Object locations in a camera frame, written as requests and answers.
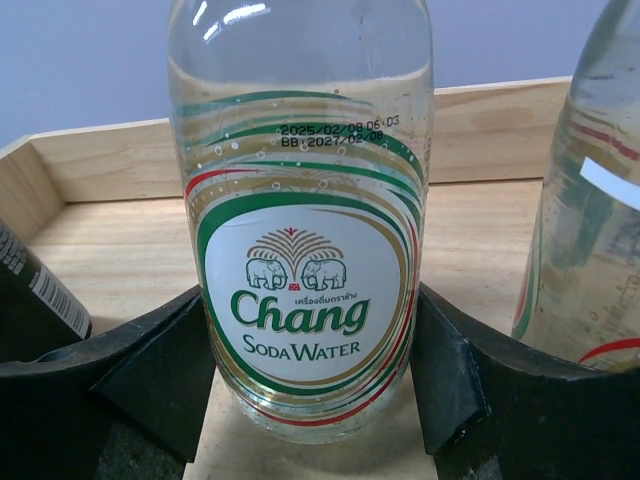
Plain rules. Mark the wooden three-tier shelf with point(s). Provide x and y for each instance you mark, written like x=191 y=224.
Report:
x=102 y=207

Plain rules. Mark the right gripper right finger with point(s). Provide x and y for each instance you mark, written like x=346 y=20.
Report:
x=491 y=407

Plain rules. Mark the clear bottle green cap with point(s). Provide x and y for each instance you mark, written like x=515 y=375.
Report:
x=302 y=132

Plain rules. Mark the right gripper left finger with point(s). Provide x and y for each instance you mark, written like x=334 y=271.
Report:
x=129 y=403

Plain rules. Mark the clear soda bottle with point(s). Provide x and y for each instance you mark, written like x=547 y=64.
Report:
x=579 y=299

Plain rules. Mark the right black tall can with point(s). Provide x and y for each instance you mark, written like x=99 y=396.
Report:
x=39 y=313

